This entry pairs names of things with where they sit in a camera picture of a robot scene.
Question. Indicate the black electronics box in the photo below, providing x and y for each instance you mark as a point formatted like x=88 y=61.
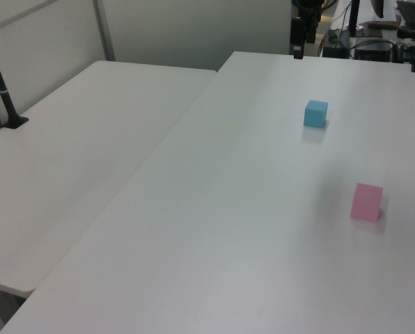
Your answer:
x=372 y=51

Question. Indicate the grey partition corner post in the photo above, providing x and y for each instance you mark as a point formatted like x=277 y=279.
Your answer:
x=104 y=31

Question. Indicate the small black device box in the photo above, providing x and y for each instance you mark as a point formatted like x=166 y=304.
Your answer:
x=335 y=47

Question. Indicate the black monitor stand pole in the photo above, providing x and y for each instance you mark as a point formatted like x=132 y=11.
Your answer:
x=354 y=17

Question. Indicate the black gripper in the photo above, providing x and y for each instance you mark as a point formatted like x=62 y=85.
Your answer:
x=306 y=7

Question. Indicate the black camera pole with base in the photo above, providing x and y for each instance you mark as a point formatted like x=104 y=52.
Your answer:
x=0 y=87

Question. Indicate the blue cube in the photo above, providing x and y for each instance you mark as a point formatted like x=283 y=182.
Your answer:
x=315 y=114

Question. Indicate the black keyboard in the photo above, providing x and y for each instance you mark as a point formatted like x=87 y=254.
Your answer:
x=411 y=12

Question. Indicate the white side table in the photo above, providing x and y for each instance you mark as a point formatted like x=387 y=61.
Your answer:
x=71 y=156

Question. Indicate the pink cube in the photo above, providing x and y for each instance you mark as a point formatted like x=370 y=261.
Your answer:
x=365 y=203

